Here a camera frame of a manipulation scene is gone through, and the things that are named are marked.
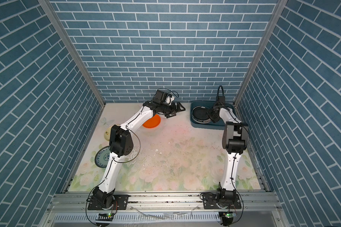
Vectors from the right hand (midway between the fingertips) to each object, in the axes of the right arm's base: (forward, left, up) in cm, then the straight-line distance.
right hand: (209, 115), depth 106 cm
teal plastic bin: (-23, -3, +28) cm, 36 cm away
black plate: (+1, +7, -2) cm, 8 cm away
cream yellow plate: (-19, +74, -5) cm, 77 cm away
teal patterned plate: (-37, +70, -6) cm, 79 cm away
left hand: (-9, +19, +12) cm, 24 cm away
